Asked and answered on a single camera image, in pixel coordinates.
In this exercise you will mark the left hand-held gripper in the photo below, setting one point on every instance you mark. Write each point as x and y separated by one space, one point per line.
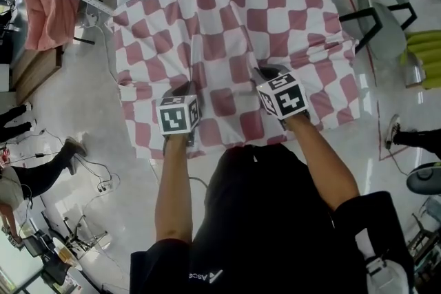
174 117

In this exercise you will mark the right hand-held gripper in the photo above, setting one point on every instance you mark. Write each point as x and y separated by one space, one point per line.
289 101

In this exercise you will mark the red white checkered tablecloth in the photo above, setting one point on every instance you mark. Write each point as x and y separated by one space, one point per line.
220 44

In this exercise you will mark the person's right forearm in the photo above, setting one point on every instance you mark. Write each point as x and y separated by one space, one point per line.
324 168

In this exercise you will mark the white shoulder pack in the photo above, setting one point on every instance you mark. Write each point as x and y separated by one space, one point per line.
386 275

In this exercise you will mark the person's left forearm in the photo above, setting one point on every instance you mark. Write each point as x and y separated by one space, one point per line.
174 196

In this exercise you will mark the white power strip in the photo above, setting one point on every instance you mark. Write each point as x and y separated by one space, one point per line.
92 20
105 185

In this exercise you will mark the person's black shirt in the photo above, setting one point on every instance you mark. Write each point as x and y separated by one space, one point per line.
262 223

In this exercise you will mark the round table yellow-green cloth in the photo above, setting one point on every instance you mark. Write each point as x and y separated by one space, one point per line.
423 48

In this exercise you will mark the wooden cabinet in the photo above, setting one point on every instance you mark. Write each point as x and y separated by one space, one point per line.
34 72

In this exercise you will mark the black tripod stand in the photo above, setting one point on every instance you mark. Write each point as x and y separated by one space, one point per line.
84 239

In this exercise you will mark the black round device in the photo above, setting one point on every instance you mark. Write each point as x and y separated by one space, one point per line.
425 179

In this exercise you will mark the pink cloth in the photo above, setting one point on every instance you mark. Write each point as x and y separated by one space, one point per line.
48 17

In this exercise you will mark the black office chair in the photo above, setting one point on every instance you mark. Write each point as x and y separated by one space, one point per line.
48 261

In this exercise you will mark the green chair black frame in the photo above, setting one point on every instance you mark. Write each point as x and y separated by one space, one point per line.
386 31

